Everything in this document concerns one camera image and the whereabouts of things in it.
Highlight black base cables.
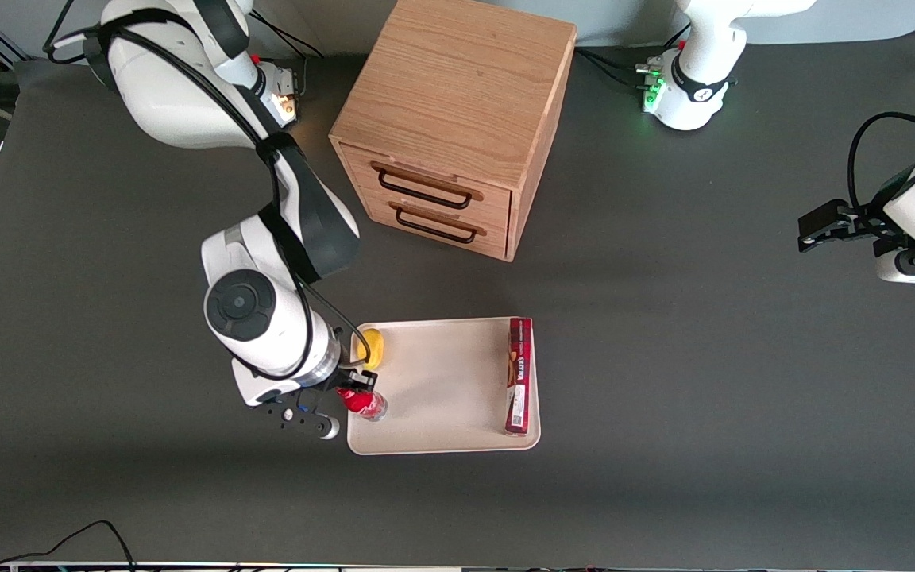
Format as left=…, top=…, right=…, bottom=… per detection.
left=249, top=11, right=328, bottom=61
left=576, top=46, right=651, bottom=90

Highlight yellow lemon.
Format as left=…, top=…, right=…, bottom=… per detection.
left=352, top=327, right=385, bottom=371

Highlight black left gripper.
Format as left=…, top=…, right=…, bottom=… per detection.
left=797, top=199, right=905, bottom=257

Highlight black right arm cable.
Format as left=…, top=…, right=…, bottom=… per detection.
left=43, top=0, right=373, bottom=382

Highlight wooden drawer front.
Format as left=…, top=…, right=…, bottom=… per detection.
left=341, top=145, right=513, bottom=226
left=357, top=187, right=511, bottom=260

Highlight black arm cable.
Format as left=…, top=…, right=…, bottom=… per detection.
left=43, top=0, right=373, bottom=382
left=847, top=112, right=915, bottom=209

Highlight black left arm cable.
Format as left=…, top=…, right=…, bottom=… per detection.
left=847, top=112, right=915, bottom=209

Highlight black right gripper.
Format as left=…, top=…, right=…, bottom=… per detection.
left=297, top=361, right=380, bottom=408

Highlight red biscuit box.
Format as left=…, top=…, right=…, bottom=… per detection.
left=504, top=317, right=535, bottom=436

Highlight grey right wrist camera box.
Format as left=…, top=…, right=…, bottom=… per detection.
left=265, top=400, right=342, bottom=441

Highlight red coke bottle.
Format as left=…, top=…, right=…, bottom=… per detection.
left=337, top=387, right=388, bottom=423

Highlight wooden drawer cabinet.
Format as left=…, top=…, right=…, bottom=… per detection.
left=329, top=0, right=577, bottom=263

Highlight black left base cables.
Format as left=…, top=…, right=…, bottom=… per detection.
left=576, top=46, right=651, bottom=90

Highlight beige plastic tray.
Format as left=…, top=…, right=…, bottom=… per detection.
left=346, top=317, right=542, bottom=456

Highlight black loose floor cable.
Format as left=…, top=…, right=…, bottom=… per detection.
left=0, top=520, right=137, bottom=572

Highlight black metal drawer handle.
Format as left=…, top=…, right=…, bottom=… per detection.
left=377, top=168, right=474, bottom=211
left=395, top=207, right=479, bottom=245

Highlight black right base cables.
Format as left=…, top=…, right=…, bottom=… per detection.
left=249, top=11, right=328, bottom=61

